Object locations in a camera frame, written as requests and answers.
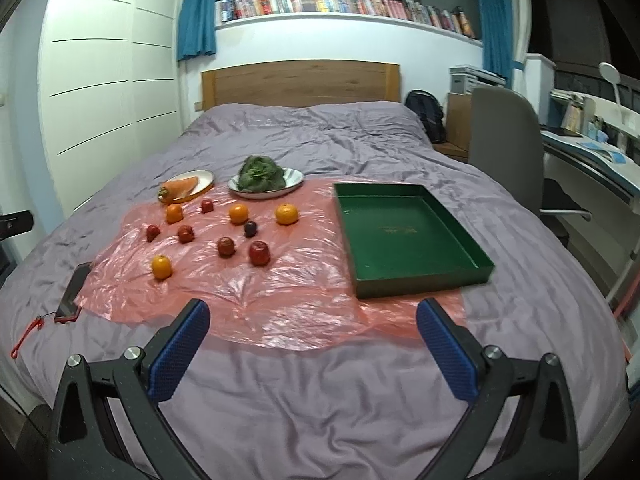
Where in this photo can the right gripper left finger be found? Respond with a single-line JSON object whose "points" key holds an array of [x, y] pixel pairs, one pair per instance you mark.
{"points": [[84, 441]]}

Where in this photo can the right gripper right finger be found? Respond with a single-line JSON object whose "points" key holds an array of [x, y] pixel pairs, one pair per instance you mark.
{"points": [[541, 442]]}

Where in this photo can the orange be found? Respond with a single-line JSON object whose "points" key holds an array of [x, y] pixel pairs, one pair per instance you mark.
{"points": [[161, 267], [238, 214], [286, 214], [174, 213]]}

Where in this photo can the large red apple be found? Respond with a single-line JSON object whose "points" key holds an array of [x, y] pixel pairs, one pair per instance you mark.
{"points": [[259, 253]]}

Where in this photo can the dark purple plum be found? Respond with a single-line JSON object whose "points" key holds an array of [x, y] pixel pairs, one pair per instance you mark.
{"points": [[250, 229]]}

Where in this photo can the black smartphone red case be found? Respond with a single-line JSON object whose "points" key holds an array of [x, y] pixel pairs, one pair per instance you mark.
{"points": [[68, 310]]}

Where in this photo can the orange carrot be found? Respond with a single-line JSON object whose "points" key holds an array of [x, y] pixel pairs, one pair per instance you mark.
{"points": [[173, 190]]}

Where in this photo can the white wardrobe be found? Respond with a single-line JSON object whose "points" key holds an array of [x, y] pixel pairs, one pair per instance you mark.
{"points": [[108, 90]]}

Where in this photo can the small red tomato back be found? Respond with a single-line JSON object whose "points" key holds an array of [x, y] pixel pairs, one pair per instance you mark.
{"points": [[207, 206]]}

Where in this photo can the orange rimmed white plate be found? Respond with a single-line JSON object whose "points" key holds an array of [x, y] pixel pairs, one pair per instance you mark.
{"points": [[205, 182]]}

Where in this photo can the pink plastic sheet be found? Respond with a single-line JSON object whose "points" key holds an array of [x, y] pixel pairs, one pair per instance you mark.
{"points": [[302, 300]]}

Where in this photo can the green rectangular tray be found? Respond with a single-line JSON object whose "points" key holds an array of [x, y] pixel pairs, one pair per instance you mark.
{"points": [[400, 240]]}

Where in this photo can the green leafy vegetable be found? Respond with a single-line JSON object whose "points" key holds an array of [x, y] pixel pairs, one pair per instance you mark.
{"points": [[260, 174]]}

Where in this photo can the left blue curtain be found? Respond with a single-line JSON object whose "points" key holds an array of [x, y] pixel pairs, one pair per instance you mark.
{"points": [[196, 29]]}

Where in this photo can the blue curtain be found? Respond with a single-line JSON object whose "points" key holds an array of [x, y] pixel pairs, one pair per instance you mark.
{"points": [[196, 29], [497, 35]]}

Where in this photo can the white striped plate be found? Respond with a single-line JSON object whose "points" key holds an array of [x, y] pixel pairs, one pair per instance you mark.
{"points": [[293, 179]]}

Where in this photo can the grey office chair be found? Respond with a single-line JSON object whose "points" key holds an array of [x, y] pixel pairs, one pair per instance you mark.
{"points": [[506, 144]]}

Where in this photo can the row of books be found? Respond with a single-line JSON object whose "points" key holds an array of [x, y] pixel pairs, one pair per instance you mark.
{"points": [[454, 20]]}

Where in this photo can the white desk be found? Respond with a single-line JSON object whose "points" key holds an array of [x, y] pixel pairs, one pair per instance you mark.
{"points": [[600, 178]]}

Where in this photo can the wooden headboard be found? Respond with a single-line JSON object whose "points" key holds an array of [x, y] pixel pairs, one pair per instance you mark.
{"points": [[301, 83]]}

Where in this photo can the wooden nightstand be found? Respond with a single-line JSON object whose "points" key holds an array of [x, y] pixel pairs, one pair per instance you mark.
{"points": [[458, 128]]}

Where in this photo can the black backpack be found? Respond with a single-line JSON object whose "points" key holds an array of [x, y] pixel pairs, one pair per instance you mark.
{"points": [[430, 113]]}

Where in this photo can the white storage box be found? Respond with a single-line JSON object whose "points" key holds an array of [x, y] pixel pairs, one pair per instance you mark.
{"points": [[464, 79]]}

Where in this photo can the white desk lamp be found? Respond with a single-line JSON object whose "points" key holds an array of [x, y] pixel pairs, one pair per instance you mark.
{"points": [[610, 74]]}

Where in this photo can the right blue curtain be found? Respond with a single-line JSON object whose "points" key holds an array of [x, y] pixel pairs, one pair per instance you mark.
{"points": [[497, 35]]}

